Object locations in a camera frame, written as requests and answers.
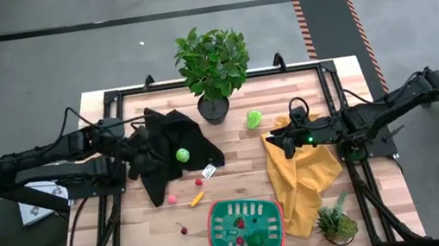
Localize black hose loop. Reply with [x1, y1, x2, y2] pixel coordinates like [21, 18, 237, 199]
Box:
[60, 197, 96, 246]

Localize white handwritten paper tag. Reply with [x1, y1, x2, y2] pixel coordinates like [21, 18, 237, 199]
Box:
[199, 162, 219, 180]

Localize dark green toy bell pepper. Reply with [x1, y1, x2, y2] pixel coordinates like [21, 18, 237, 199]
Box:
[246, 230, 270, 246]

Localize black floor mat striped edges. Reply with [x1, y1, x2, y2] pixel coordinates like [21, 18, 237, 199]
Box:
[287, 0, 396, 120]

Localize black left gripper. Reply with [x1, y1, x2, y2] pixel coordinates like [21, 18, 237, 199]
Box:
[113, 123, 170, 182]

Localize black cloth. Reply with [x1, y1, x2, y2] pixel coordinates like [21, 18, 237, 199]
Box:
[119, 97, 231, 211]

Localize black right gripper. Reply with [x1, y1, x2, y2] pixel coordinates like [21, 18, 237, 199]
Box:
[263, 115, 351, 163]

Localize small potted succulent plant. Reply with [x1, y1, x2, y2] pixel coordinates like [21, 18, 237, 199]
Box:
[312, 192, 361, 246]

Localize light green ridged toy fruit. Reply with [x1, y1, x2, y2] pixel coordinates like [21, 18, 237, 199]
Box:
[244, 109, 266, 131]

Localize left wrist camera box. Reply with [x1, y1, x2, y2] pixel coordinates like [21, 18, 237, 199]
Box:
[96, 115, 126, 141]

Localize round green toy cabbage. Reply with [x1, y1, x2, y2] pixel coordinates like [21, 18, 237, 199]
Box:
[173, 146, 192, 164]

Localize red toy cherry with stem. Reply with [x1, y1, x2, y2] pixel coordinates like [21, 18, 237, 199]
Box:
[175, 220, 189, 237]

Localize white box with markers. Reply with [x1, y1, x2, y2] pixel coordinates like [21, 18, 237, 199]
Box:
[14, 176, 72, 228]

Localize yellow toy banana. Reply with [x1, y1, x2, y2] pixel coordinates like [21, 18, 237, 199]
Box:
[188, 191, 207, 208]

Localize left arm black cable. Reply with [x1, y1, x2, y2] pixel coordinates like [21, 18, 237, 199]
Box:
[49, 93, 155, 142]

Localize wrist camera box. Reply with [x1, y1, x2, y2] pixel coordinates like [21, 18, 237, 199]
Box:
[289, 104, 310, 125]
[96, 115, 126, 141]

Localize large leafy potted plant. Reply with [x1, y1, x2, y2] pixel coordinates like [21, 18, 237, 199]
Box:
[169, 19, 260, 130]

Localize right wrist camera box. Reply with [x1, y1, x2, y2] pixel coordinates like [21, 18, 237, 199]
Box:
[289, 104, 310, 125]

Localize black metal table frame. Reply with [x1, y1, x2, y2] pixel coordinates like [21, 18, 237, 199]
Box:
[40, 37, 428, 246]

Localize mustard yellow cloth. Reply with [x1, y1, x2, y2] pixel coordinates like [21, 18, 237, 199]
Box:
[258, 109, 354, 244]

